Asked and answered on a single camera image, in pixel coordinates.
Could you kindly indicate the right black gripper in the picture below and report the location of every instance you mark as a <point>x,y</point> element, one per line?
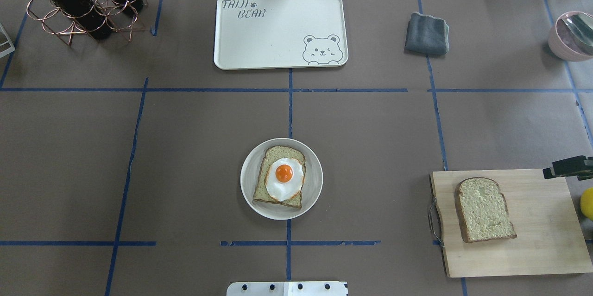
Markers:
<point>569,167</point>

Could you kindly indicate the bread slice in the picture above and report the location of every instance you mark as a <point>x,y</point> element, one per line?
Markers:
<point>482,211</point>
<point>271,155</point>

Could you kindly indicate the cream bear tray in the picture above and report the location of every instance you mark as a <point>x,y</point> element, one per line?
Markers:
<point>275,34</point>

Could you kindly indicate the lower yellow lemon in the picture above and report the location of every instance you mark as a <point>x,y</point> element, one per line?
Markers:
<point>586,203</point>

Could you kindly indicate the wooden cutting board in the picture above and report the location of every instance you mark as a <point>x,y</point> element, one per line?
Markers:
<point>549,236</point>

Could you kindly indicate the pink bowl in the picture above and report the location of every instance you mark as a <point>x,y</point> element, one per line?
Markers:
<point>562,44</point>

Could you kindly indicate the metal scoop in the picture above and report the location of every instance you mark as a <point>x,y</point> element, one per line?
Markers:
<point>580,26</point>

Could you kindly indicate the grey folded cloth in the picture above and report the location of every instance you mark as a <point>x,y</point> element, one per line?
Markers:
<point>427,34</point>

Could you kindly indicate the white round plate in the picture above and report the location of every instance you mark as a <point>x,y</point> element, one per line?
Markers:
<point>312,186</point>

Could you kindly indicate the fried egg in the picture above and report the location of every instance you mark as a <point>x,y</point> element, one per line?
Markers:
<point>284,179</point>

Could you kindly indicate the bread slice on plate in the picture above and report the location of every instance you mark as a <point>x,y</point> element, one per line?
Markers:
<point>271,155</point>

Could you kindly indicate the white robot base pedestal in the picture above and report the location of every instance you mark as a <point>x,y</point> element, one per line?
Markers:
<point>288,288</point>

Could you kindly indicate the copper wire bottle rack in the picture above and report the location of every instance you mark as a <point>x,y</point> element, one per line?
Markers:
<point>55,22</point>

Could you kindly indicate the white wire cup rack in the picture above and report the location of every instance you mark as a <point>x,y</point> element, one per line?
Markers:
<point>6,44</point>

